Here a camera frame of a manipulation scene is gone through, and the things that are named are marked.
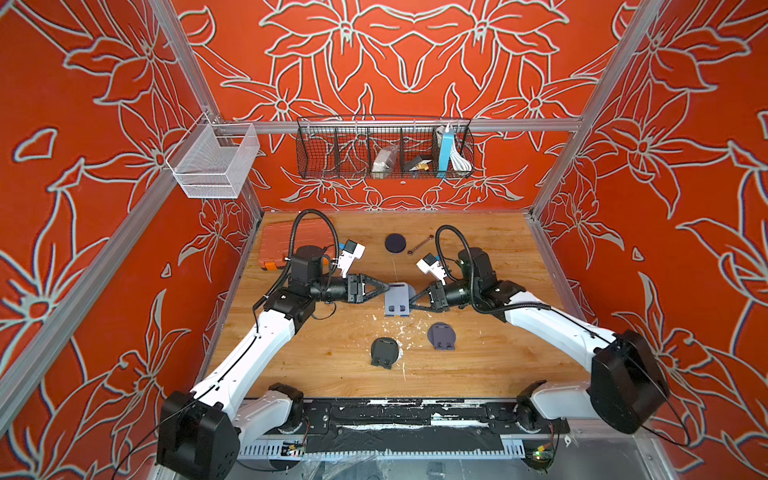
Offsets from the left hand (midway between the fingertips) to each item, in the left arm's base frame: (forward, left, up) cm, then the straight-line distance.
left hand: (383, 289), depth 69 cm
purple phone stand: (-2, -3, -1) cm, 4 cm away
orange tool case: (+33, +43, -23) cm, 59 cm away
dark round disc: (+36, -2, -26) cm, 44 cm away
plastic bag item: (+42, +3, +7) cm, 42 cm away
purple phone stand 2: (-1, -17, -24) cm, 29 cm away
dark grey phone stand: (-6, 0, -26) cm, 26 cm away
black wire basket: (+53, +9, +5) cm, 54 cm away
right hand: (-3, -6, -4) cm, 8 cm away
